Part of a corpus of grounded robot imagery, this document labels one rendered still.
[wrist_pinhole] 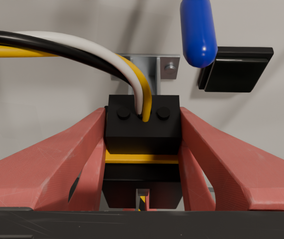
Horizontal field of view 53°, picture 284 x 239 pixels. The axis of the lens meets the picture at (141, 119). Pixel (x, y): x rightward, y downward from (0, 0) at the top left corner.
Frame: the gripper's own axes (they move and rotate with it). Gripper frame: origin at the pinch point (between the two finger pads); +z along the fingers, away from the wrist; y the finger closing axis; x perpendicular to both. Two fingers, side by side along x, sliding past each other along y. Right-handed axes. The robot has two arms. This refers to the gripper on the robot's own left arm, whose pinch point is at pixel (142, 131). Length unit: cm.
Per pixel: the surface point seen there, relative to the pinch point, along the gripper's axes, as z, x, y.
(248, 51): 7.1, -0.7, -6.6
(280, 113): 10.8, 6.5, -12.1
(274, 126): 11.8, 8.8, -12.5
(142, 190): 0.2, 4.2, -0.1
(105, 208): 74, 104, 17
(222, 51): 7.1, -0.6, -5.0
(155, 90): 6.6, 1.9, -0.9
